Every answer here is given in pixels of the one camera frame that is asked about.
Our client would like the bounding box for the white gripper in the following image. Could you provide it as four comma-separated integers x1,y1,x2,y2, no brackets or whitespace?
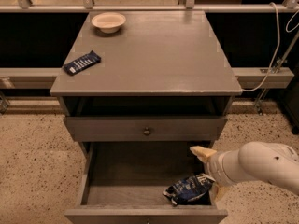
190,146,242,202

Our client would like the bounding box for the blue chip bag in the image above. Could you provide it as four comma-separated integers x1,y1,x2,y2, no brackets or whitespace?
163,173,215,206

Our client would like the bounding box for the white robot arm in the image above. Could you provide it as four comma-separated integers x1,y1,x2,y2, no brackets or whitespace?
190,141,299,201

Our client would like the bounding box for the grey upper drawer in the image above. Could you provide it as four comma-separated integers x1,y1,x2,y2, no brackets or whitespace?
64,116,227,142

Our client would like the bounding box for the round brass drawer knob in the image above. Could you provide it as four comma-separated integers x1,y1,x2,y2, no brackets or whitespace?
143,127,151,136

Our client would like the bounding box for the grey open middle drawer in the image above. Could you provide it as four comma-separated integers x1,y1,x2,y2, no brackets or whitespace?
64,142,227,224

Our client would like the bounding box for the grey wooden drawer cabinet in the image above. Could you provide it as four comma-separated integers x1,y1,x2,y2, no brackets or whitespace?
50,9,244,161

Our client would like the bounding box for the metal stand leg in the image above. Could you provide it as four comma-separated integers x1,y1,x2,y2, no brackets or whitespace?
254,31,299,115

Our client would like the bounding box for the dark blue snack bar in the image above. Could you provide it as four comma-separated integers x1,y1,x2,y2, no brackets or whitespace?
63,50,101,76

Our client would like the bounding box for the white shallow bowl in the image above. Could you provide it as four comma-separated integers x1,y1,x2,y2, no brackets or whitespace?
92,12,126,34

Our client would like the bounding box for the white cable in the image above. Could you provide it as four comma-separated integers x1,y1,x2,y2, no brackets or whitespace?
242,1,299,93

